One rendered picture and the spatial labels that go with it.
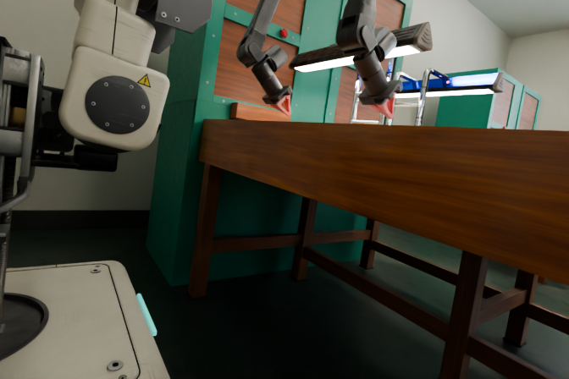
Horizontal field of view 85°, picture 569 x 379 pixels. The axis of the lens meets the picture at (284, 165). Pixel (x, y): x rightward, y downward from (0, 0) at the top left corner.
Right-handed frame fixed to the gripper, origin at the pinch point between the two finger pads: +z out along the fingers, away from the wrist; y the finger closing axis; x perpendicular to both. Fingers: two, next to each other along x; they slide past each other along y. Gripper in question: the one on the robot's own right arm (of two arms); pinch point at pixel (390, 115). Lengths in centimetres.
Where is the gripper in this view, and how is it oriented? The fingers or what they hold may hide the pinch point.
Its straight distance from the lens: 92.5
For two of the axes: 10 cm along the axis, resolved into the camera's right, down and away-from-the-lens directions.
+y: -5.8, -1.4, 8.1
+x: -6.2, 7.1, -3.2
